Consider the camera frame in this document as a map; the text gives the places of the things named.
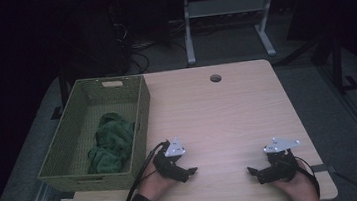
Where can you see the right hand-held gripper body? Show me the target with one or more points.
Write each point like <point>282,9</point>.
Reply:
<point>280,163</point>

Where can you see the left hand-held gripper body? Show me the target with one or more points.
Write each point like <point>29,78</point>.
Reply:
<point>169,164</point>

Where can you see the green plush garment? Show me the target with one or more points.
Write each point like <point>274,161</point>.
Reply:
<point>112,144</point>

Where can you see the green woven basket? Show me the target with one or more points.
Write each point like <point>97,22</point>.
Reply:
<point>71,148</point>

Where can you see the person's left hand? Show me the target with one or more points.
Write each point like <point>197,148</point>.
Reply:
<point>153,185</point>

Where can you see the person's right hand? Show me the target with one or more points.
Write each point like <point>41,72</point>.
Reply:
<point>298,188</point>

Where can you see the grey tape strip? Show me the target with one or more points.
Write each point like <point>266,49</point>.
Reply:
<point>322,168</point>

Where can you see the black metal stand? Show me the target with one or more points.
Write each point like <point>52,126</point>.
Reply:
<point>338,63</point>

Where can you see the white metal stand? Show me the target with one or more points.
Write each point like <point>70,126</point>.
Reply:
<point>223,7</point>

